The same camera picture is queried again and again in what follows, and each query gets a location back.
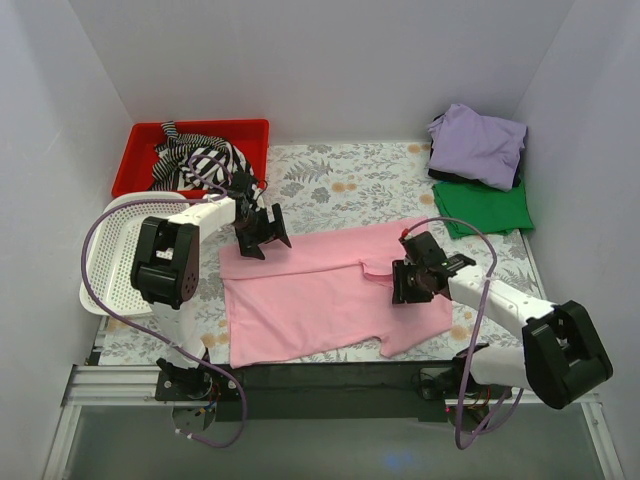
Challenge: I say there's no pink t shirt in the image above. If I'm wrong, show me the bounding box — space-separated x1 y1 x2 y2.
219 219 453 367

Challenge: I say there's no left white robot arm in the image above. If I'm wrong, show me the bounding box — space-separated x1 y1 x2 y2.
131 172 291 400

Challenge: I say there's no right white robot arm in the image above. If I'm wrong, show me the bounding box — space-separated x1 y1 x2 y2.
392 232 613 409

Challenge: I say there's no floral table mat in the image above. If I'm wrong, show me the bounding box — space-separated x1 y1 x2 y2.
96 143 546 366

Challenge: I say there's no folded green shirt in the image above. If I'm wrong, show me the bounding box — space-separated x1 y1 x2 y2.
432 182 534 235

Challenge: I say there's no black white striped shirt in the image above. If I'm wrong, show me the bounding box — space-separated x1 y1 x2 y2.
150 122 254 191

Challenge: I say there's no red plastic bin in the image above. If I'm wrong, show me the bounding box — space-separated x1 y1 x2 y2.
111 119 269 198

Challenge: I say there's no folded purple shirt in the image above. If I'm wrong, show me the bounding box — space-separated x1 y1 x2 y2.
427 103 528 192

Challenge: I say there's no white plastic basket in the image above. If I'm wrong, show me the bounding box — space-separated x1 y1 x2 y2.
86 192 188 318

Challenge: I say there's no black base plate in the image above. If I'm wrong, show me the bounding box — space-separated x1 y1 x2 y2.
153 361 513 424

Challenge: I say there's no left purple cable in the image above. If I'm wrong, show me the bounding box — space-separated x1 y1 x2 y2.
79 153 249 447

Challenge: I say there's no aluminium rail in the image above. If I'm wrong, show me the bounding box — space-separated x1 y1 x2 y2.
63 363 601 406

